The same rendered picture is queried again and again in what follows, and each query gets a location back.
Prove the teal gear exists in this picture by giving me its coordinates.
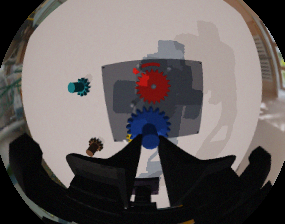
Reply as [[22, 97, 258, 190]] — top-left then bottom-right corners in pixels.
[[67, 77, 90, 97]]

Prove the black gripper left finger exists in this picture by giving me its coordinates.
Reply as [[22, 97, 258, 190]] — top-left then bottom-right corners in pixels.
[[66, 133, 142, 208]]

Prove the blue gear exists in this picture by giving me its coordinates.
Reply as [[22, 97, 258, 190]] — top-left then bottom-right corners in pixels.
[[126, 107, 170, 149]]

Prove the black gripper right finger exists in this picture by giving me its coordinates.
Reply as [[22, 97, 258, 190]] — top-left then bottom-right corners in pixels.
[[157, 135, 236, 208]]

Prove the brown gear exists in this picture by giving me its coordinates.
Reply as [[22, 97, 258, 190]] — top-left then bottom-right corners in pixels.
[[86, 137, 103, 157]]

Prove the red gear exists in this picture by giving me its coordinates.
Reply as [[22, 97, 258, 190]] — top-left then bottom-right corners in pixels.
[[135, 68, 171, 105]]

